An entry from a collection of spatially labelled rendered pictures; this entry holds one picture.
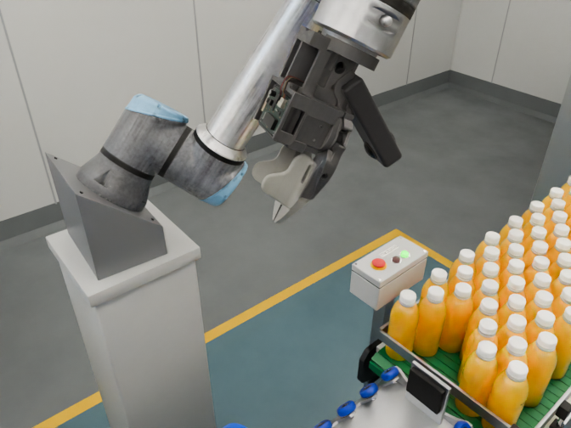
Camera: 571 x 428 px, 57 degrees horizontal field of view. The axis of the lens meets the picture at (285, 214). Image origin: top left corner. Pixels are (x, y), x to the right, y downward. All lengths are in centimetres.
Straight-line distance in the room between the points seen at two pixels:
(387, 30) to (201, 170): 87
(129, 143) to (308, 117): 86
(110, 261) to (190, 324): 37
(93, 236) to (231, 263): 187
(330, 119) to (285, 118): 5
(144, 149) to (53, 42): 208
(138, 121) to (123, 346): 62
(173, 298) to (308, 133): 106
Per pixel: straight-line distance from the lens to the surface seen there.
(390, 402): 134
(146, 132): 135
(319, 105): 54
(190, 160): 135
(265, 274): 305
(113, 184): 136
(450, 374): 146
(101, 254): 138
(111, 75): 354
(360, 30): 53
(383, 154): 60
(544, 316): 138
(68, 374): 275
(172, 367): 172
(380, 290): 138
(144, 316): 153
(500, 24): 564
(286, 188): 58
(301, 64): 56
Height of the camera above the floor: 199
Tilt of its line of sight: 34 degrees down
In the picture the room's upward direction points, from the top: straight up
